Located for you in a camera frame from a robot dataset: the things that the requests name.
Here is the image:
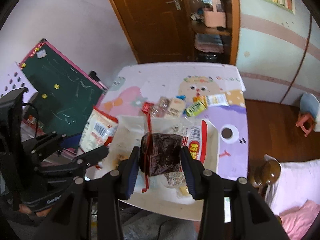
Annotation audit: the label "white red snack bag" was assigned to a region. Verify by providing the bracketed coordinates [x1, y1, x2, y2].
[79, 107, 118, 153]

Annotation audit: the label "dark seaweed snack pack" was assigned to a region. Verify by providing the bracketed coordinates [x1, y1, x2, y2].
[139, 133, 182, 177]

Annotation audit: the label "brown cracker packet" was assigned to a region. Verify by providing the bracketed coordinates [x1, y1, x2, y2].
[164, 98, 186, 119]

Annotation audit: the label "clear bag red snacks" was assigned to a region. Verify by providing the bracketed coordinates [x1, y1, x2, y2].
[142, 96, 171, 118]

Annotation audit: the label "orange oats bar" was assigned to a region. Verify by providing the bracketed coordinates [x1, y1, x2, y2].
[193, 94, 229, 108]

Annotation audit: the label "left hand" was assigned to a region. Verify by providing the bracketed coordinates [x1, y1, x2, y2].
[18, 203, 54, 218]

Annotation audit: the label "white storage tray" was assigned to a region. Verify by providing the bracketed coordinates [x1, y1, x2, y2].
[109, 115, 221, 203]

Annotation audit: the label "large white red bag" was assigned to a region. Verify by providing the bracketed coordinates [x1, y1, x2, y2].
[165, 117, 210, 164]

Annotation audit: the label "yellow green snack box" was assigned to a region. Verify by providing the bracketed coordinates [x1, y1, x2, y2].
[185, 101, 207, 117]

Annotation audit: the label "blue white snack packet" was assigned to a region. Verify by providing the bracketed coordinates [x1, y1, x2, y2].
[176, 95, 185, 101]

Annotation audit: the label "wooden bedpost knob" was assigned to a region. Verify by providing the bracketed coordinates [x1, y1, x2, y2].
[254, 159, 281, 186]

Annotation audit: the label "white perforated basket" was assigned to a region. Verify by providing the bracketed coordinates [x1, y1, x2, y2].
[0, 62, 37, 101]

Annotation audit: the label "cartoon printed tablecloth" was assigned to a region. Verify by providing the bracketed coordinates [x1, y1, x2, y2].
[86, 62, 248, 180]

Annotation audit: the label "white pillow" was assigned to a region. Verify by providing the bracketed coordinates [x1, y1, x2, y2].
[265, 159, 320, 215]

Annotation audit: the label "pink blanket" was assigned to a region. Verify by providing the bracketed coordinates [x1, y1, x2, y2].
[279, 200, 319, 239]

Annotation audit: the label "pink plastic stool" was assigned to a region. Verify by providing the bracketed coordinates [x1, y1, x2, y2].
[296, 112, 315, 137]

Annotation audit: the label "folded towels stack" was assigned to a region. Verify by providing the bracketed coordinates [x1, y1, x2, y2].
[195, 34, 224, 54]

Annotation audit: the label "blue cushion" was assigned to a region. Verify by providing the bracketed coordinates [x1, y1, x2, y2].
[299, 93, 319, 122]

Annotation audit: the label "wardrobe sliding doors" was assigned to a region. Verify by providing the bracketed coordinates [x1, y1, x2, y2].
[236, 0, 319, 105]

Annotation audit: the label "pink storage basket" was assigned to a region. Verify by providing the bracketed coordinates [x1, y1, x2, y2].
[203, 0, 226, 29]

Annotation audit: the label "brown wooden door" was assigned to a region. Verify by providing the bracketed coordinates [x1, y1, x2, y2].
[109, 0, 193, 63]

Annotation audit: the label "wooden shelf cabinet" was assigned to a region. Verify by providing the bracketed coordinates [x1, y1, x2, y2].
[184, 0, 240, 65]

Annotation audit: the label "green chalkboard pink frame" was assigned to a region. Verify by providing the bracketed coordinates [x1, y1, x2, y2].
[20, 39, 106, 136]

